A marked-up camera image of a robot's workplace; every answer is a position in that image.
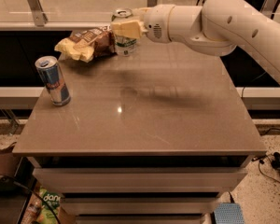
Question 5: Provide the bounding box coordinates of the grey drawer cabinet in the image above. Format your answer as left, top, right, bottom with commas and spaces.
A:
14, 39, 266, 223

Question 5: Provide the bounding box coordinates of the plastic bottle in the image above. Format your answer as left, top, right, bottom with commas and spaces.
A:
21, 199, 41, 224

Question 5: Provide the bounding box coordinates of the blue perforated box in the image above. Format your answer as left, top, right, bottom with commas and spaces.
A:
214, 203, 245, 224

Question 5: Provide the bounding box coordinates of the metal railing post left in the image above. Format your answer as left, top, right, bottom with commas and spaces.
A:
27, 0, 48, 27

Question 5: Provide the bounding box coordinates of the metal railing post right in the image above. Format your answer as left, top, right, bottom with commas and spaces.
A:
260, 0, 278, 18

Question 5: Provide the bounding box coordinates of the blue silver energy drink can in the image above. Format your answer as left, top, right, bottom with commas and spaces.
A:
35, 56, 71, 106

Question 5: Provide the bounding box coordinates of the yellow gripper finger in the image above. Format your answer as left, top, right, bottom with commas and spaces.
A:
110, 20, 147, 39
132, 7, 150, 21

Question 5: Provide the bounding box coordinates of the green snack bag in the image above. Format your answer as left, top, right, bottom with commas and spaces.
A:
36, 187, 61, 224

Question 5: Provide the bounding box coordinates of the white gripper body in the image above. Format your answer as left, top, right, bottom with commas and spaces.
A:
144, 5, 175, 43

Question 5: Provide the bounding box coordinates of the white green 7up can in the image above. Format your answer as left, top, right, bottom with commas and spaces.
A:
111, 8, 136, 56

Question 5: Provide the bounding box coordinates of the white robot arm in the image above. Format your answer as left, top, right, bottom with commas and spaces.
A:
110, 0, 280, 85

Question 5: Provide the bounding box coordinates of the brown yellow chip bag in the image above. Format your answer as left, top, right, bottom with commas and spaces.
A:
54, 26, 116, 63

